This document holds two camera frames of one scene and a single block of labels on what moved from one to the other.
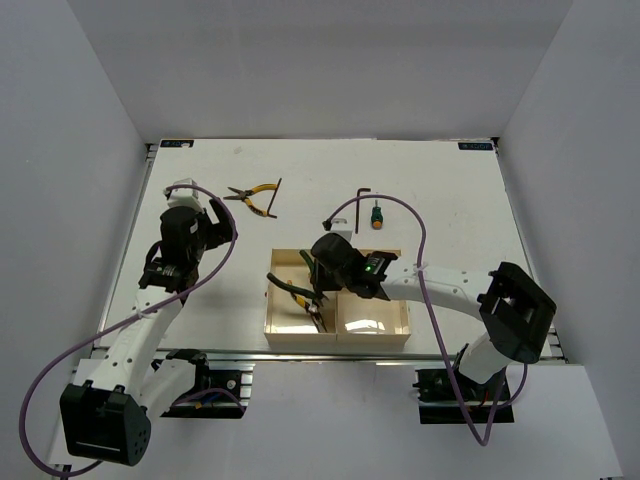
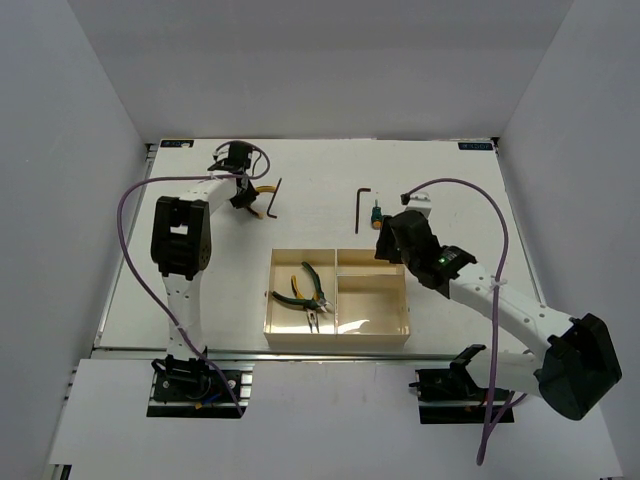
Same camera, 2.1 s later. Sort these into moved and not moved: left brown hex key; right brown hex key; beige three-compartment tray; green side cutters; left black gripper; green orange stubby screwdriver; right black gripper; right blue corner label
Moved: right black gripper; left black gripper; green side cutters
Not moved: right blue corner label; beige three-compartment tray; right brown hex key; green orange stubby screwdriver; left brown hex key
